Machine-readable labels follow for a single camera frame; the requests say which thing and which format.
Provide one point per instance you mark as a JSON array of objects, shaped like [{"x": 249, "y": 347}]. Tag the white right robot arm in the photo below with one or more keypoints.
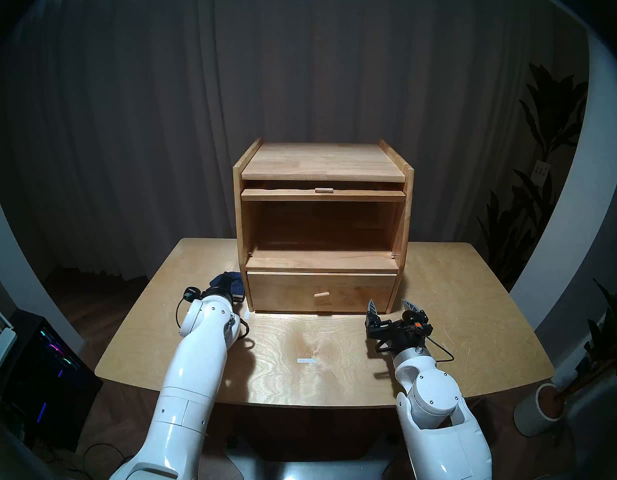
[{"x": 433, "y": 404}]

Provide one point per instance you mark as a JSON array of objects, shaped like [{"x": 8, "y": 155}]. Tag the black computer tower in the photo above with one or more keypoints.
[{"x": 43, "y": 384}]

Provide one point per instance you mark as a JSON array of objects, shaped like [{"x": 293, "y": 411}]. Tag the tall dark leafy plant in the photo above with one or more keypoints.
[{"x": 553, "y": 109}]

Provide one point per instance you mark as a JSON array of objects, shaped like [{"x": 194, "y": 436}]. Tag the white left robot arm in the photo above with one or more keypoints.
[{"x": 198, "y": 364}]

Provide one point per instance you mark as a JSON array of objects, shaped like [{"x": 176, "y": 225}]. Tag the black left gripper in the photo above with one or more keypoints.
[{"x": 238, "y": 299}]

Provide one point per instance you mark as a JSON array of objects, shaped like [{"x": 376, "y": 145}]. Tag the white plant tag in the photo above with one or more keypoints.
[{"x": 540, "y": 173}]

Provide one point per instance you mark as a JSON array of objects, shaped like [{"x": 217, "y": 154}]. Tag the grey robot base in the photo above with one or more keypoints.
[{"x": 313, "y": 470}]

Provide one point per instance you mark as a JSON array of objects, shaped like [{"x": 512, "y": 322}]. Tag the wooden cabinet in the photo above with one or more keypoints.
[{"x": 323, "y": 163}]

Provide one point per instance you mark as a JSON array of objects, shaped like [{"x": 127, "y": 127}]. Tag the white curved arch pillar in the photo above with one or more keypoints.
[
  {"x": 18, "y": 284},
  {"x": 583, "y": 194}
]

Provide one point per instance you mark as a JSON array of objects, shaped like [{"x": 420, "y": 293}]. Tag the blue striped socks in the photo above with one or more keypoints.
[{"x": 226, "y": 281}]

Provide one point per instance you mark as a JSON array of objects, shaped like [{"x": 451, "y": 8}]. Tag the wooden sliding door panel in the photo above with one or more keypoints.
[{"x": 283, "y": 195}]

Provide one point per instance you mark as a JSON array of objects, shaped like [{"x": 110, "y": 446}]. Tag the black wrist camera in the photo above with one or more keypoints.
[
  {"x": 190, "y": 293},
  {"x": 409, "y": 318}
]

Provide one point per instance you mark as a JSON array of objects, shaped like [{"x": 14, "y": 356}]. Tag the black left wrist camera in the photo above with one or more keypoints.
[{"x": 190, "y": 293}]

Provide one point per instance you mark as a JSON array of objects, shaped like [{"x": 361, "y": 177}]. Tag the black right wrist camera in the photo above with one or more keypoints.
[{"x": 409, "y": 318}]

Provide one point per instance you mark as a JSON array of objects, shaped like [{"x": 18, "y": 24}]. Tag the plant in white pot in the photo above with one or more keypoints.
[{"x": 531, "y": 414}]

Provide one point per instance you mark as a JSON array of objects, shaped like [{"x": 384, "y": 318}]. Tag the grey curtain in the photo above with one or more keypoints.
[{"x": 138, "y": 109}]

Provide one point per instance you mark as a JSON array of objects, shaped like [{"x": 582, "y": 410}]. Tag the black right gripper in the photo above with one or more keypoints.
[{"x": 392, "y": 337}]

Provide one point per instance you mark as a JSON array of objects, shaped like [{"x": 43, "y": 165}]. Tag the white router box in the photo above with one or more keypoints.
[{"x": 2, "y": 348}]

